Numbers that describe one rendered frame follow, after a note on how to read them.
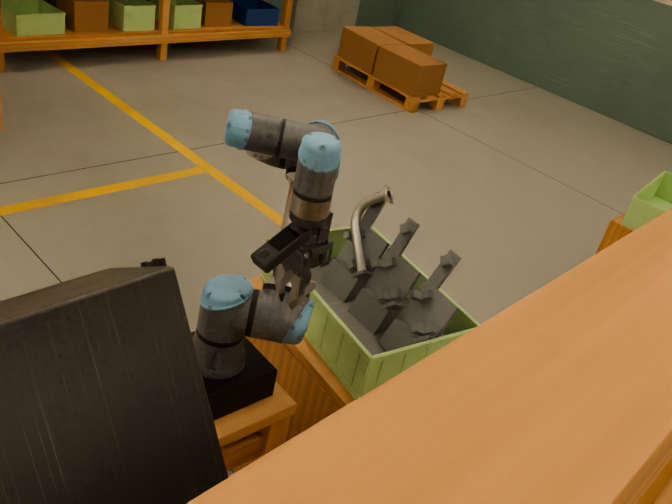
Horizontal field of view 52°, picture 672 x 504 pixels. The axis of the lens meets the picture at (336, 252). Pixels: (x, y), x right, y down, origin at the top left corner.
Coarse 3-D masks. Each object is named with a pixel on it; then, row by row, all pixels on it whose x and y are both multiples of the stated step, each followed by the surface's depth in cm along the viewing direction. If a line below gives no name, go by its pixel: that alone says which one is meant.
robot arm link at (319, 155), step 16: (304, 144) 122; (320, 144) 121; (336, 144) 122; (304, 160) 122; (320, 160) 121; (336, 160) 123; (304, 176) 124; (320, 176) 123; (304, 192) 125; (320, 192) 125
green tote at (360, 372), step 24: (336, 240) 239; (312, 312) 205; (312, 336) 207; (336, 336) 196; (456, 336) 198; (336, 360) 197; (360, 360) 187; (384, 360) 185; (408, 360) 192; (360, 384) 188
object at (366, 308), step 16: (416, 224) 213; (400, 240) 215; (384, 256) 218; (400, 256) 216; (384, 272) 217; (400, 272) 213; (416, 272) 209; (368, 288) 220; (384, 288) 216; (400, 288) 212; (352, 304) 216; (368, 304) 212; (368, 320) 211; (384, 320) 208
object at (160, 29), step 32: (0, 0) 514; (32, 0) 574; (64, 0) 573; (96, 0) 576; (128, 0) 633; (160, 0) 610; (192, 0) 651; (224, 0) 668; (256, 0) 731; (288, 0) 705; (0, 32) 525; (32, 32) 546; (64, 32) 566; (96, 32) 585; (128, 32) 602; (160, 32) 622; (192, 32) 645; (224, 32) 667; (256, 32) 692; (288, 32) 722; (0, 64) 537
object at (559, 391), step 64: (640, 256) 41; (512, 320) 32; (576, 320) 33; (640, 320) 35; (384, 384) 27; (448, 384) 28; (512, 384) 28; (576, 384) 29; (640, 384) 30; (320, 448) 24; (384, 448) 24; (448, 448) 25; (512, 448) 25; (576, 448) 26; (640, 448) 27
